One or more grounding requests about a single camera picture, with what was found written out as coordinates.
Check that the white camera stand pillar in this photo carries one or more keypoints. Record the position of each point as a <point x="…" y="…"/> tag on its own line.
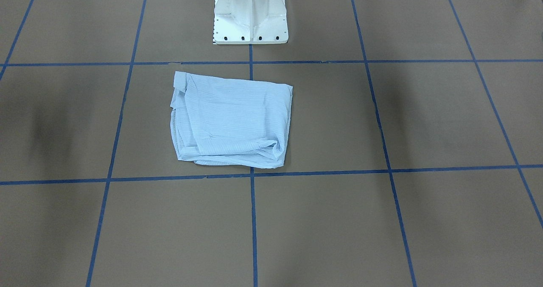
<point x="250" y="22"/>

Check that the light blue button shirt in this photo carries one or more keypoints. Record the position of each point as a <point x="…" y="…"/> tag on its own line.
<point x="222" y="122"/>

